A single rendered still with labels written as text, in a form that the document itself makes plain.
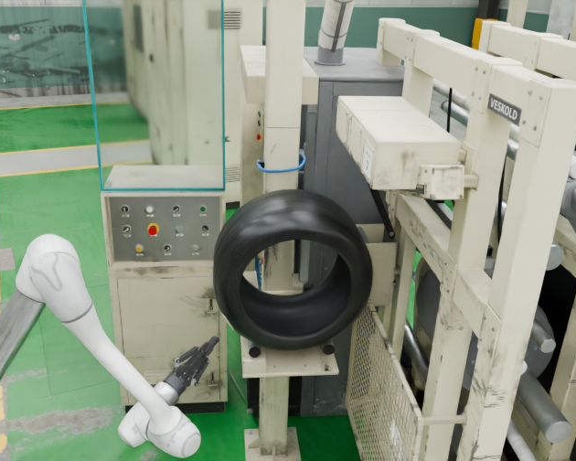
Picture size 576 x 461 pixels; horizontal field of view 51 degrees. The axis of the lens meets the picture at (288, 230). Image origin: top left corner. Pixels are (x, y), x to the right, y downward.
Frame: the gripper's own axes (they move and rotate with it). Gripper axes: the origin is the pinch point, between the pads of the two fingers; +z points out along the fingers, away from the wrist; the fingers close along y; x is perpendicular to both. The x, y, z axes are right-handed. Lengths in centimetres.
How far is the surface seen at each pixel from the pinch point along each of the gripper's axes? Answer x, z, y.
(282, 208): 21, 42, -27
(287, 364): 0.0, 20.7, 31.8
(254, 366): -2.6, 10.2, 22.2
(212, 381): -85, 23, 67
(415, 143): 72, 56, -37
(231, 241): 8.7, 24.9, -26.5
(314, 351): 1, 33, 38
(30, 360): -196, -18, 32
